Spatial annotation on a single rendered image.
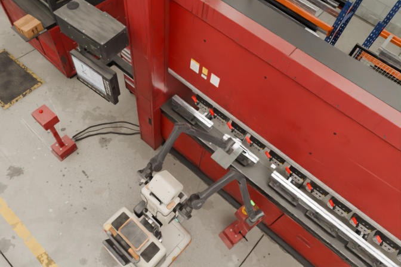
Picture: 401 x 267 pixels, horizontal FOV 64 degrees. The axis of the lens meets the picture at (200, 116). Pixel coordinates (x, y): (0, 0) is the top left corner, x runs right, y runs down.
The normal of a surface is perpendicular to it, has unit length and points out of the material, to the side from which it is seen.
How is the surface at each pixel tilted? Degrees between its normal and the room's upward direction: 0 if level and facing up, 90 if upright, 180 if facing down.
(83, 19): 0
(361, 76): 0
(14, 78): 0
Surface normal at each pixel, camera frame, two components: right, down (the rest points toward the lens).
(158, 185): -0.43, 0.08
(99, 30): 0.10, -0.52
